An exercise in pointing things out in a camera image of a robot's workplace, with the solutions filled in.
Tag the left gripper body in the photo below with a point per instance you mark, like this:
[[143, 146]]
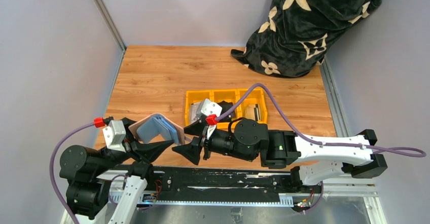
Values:
[[133, 143]]

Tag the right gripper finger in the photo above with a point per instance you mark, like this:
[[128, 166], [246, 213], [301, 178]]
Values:
[[196, 128], [190, 151]]

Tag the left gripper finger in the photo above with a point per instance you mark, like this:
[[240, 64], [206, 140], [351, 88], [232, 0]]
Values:
[[150, 152], [127, 123]]

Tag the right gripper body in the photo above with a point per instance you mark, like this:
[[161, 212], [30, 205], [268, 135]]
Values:
[[205, 141]]

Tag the beige leather card holder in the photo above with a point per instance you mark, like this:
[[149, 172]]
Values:
[[154, 125]]

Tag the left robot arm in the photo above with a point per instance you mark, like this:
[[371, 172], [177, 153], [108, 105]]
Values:
[[87, 195]]

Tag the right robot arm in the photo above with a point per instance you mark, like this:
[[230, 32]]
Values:
[[315, 158]]

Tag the silver cards in bin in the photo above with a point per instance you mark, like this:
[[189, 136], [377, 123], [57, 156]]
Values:
[[195, 112]]

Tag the yellow bin with silver cards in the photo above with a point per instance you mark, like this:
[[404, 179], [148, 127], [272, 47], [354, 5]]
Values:
[[193, 99]]

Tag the striped cards in bin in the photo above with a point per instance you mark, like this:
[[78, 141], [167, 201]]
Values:
[[252, 112]]

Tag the black floral blanket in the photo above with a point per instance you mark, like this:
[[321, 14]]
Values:
[[297, 34]]

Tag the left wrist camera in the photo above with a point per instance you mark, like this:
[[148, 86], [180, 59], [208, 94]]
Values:
[[114, 134]]

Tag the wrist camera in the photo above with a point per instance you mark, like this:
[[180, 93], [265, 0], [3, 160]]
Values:
[[207, 113], [114, 134]]

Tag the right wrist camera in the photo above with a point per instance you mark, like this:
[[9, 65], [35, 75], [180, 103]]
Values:
[[207, 113]]

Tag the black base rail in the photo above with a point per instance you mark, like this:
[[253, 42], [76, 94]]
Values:
[[224, 187]]

